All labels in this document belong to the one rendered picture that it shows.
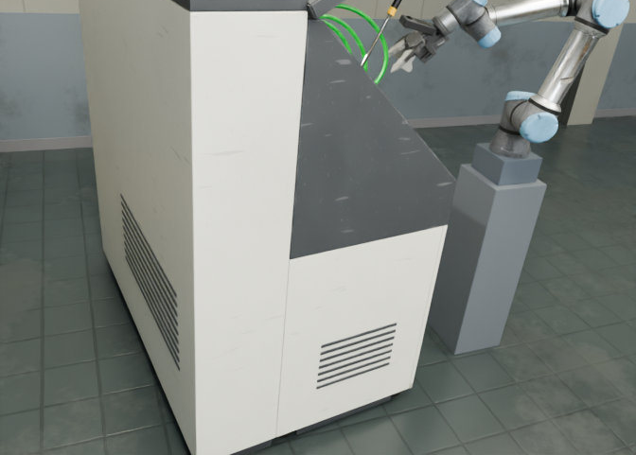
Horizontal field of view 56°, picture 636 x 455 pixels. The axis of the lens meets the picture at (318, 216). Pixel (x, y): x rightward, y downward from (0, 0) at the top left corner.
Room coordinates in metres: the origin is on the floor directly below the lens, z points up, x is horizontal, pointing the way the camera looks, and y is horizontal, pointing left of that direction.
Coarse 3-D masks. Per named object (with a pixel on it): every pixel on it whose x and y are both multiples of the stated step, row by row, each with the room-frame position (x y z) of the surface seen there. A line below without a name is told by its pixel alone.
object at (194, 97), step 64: (128, 0) 1.74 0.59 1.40; (192, 0) 1.28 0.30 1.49; (256, 0) 1.36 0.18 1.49; (128, 64) 1.79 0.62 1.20; (192, 64) 1.28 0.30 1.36; (256, 64) 1.36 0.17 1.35; (128, 128) 1.84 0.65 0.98; (192, 128) 1.28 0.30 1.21; (256, 128) 1.37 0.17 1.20; (128, 192) 1.90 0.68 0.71; (192, 192) 1.28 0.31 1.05; (256, 192) 1.37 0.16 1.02; (128, 256) 1.95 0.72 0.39; (192, 256) 1.29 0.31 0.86; (256, 256) 1.37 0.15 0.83; (192, 320) 1.29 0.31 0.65; (256, 320) 1.38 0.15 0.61; (192, 384) 1.30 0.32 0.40; (256, 384) 1.39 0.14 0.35; (192, 448) 1.31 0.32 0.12; (256, 448) 1.43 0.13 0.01
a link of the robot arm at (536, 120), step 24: (576, 0) 2.12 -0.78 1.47; (600, 0) 2.00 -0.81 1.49; (624, 0) 2.01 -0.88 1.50; (576, 24) 2.05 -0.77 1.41; (600, 24) 1.99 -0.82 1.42; (576, 48) 2.02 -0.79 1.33; (552, 72) 2.04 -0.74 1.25; (576, 72) 2.02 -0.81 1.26; (552, 96) 2.01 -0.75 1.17; (528, 120) 1.99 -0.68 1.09; (552, 120) 1.98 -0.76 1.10
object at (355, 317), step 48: (384, 240) 1.60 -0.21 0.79; (432, 240) 1.70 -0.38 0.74; (288, 288) 1.43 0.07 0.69; (336, 288) 1.52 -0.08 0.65; (384, 288) 1.62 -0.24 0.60; (432, 288) 1.73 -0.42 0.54; (288, 336) 1.44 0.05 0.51; (336, 336) 1.53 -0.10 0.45; (384, 336) 1.64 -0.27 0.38; (288, 384) 1.44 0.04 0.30; (336, 384) 1.54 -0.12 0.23; (384, 384) 1.66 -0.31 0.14; (288, 432) 1.45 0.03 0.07
